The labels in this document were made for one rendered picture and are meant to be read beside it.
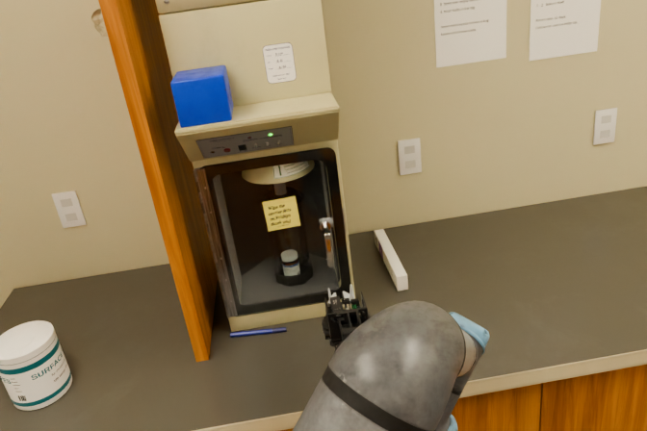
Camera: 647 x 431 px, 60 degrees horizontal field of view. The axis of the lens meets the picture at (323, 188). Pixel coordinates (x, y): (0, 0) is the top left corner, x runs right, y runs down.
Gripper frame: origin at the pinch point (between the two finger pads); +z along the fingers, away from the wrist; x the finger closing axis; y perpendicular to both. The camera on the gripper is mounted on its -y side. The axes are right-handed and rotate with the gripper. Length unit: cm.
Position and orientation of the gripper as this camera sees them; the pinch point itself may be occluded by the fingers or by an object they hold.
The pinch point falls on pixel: (340, 299)
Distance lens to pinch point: 115.9
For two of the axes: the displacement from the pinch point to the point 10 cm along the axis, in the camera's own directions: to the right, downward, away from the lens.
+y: -1.2, -9.1, -4.1
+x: -9.9, 1.6, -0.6
